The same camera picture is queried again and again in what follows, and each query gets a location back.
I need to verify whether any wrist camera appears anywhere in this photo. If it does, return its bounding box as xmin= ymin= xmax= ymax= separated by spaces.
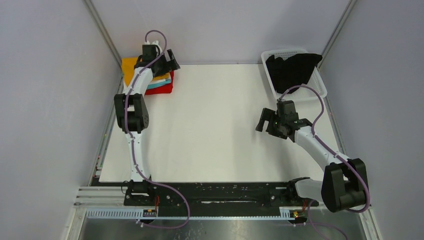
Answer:
xmin=276 ymin=100 xmax=299 ymax=122
xmin=140 ymin=40 xmax=163 ymax=63

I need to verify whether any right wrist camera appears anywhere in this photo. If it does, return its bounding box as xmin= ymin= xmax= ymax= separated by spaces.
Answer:
xmin=276 ymin=100 xmax=299 ymax=122

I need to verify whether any right aluminium frame post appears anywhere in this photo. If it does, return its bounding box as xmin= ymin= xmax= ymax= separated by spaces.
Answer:
xmin=317 ymin=0 xmax=358 ymax=69

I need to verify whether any white slotted cable duct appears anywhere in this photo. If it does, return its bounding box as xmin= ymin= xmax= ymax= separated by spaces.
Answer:
xmin=85 ymin=207 xmax=301 ymax=221

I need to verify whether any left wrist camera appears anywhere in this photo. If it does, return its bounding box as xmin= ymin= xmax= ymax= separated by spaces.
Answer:
xmin=140 ymin=40 xmax=163 ymax=63

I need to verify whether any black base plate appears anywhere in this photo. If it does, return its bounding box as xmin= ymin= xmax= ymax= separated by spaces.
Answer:
xmin=94 ymin=180 xmax=319 ymax=219

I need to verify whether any red folded t shirt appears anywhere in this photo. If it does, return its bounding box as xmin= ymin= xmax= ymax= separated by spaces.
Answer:
xmin=145 ymin=71 xmax=174 ymax=95

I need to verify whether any white plastic basket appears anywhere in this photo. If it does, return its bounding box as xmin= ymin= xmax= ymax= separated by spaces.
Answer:
xmin=260 ymin=47 xmax=328 ymax=103

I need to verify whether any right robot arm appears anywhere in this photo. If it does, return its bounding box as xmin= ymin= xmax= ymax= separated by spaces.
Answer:
xmin=255 ymin=102 xmax=371 ymax=213

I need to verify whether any yellow t shirt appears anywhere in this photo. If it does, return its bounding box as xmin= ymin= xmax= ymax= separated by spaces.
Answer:
xmin=121 ymin=57 xmax=168 ymax=87

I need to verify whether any black t shirt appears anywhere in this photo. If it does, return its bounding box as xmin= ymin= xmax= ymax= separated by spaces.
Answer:
xmin=265 ymin=53 xmax=323 ymax=94

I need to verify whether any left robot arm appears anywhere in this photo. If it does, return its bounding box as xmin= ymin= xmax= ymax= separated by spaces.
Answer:
xmin=114 ymin=44 xmax=183 ymax=197

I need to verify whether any teal folded t shirt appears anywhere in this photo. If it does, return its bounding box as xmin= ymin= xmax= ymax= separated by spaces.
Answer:
xmin=147 ymin=78 xmax=172 ymax=90

